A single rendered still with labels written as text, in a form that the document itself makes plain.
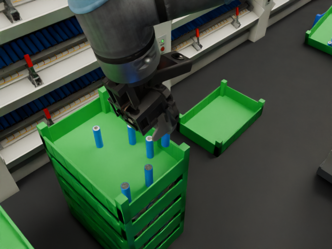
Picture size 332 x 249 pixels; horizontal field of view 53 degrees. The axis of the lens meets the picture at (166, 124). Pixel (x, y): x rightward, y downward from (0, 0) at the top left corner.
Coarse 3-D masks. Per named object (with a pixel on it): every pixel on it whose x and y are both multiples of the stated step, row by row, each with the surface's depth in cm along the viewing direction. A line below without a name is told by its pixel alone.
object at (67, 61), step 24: (72, 24) 107; (0, 48) 96; (24, 48) 98; (48, 48) 100; (72, 48) 105; (0, 72) 92; (24, 72) 97; (48, 72) 99; (72, 72) 101; (0, 96) 92; (24, 96) 94
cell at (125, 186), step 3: (123, 183) 68; (126, 183) 68; (123, 186) 67; (126, 186) 67; (129, 186) 68; (123, 189) 67; (126, 189) 67; (129, 189) 68; (123, 192) 68; (126, 192) 68; (129, 192) 69; (126, 195) 68; (129, 195) 69; (129, 198) 70; (129, 201) 70
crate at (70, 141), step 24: (72, 120) 85; (96, 120) 89; (120, 120) 89; (48, 144) 78; (72, 144) 84; (120, 144) 84; (144, 144) 84; (72, 168) 75; (96, 168) 78; (120, 168) 78; (168, 168) 78; (96, 192) 71; (120, 192) 74; (144, 192) 68; (120, 216) 68
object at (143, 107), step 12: (108, 84) 50; (120, 84) 49; (132, 84) 50; (144, 84) 53; (156, 84) 56; (120, 96) 50; (132, 96) 52; (144, 96) 55; (156, 96) 55; (168, 96) 58; (120, 108) 54; (132, 108) 55; (144, 108) 54; (156, 108) 57; (132, 120) 55; (144, 120) 55; (156, 120) 58; (144, 132) 57
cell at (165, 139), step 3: (165, 135) 69; (168, 135) 69; (162, 138) 70; (165, 138) 70; (168, 138) 70; (162, 141) 71; (165, 141) 70; (168, 141) 71; (162, 144) 72; (165, 144) 71; (168, 144) 72
